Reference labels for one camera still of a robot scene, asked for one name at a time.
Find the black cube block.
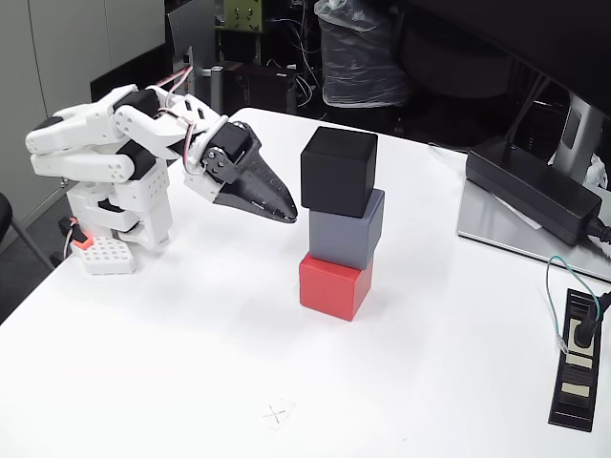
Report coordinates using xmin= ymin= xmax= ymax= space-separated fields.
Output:
xmin=300 ymin=126 xmax=379 ymax=219

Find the black monitor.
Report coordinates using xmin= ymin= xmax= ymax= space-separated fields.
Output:
xmin=419 ymin=0 xmax=611 ymax=118

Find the black adapter power cable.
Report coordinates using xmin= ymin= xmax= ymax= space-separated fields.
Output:
xmin=584 ymin=214 xmax=611 ymax=261

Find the plastic-wrapped black bin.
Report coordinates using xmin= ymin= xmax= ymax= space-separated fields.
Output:
xmin=313 ymin=0 xmax=411 ymax=109

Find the grey monitor stand neck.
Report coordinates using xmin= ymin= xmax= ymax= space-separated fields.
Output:
xmin=548 ymin=93 xmax=611 ymax=185

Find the green cable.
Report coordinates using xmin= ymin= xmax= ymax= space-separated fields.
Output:
xmin=546 ymin=255 xmax=602 ymax=354

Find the orange connector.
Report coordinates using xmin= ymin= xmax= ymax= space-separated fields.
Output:
xmin=69 ymin=217 xmax=93 ymax=249

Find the black power strip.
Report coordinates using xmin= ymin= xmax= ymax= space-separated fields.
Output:
xmin=547 ymin=287 xmax=601 ymax=433

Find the clear tape with X mark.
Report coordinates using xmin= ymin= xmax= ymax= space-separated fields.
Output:
xmin=260 ymin=397 xmax=298 ymax=432

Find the grey cube block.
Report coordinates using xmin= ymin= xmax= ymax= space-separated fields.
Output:
xmin=308 ymin=188 xmax=386 ymax=272

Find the silver monitor base plate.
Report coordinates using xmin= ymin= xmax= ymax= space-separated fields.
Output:
xmin=456 ymin=178 xmax=611 ymax=282

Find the black desktop computer case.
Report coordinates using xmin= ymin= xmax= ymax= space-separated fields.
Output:
xmin=221 ymin=60 xmax=300 ymax=115

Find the white perforated clamp base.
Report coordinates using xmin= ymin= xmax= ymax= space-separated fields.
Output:
xmin=78 ymin=236 xmax=137 ymax=277

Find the white plastic bag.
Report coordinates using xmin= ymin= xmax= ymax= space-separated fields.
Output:
xmin=584 ymin=155 xmax=611 ymax=190

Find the black power adapter brick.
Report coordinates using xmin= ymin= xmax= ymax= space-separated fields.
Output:
xmin=465 ymin=135 xmax=603 ymax=247

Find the black power plug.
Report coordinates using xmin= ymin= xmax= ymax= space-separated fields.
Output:
xmin=572 ymin=290 xmax=611 ymax=348

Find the red white black servo cable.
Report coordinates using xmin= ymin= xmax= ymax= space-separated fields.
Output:
xmin=145 ymin=66 xmax=229 ymax=176

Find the red cube block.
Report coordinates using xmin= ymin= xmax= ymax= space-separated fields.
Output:
xmin=298 ymin=252 xmax=374 ymax=323

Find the black office chair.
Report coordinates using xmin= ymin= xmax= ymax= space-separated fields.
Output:
xmin=0 ymin=193 xmax=56 ymax=273

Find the black flat panel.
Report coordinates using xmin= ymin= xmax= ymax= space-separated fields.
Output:
xmin=90 ymin=45 xmax=168 ymax=104

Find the green perforated board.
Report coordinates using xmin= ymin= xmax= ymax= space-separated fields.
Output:
xmin=223 ymin=0 xmax=264 ymax=33

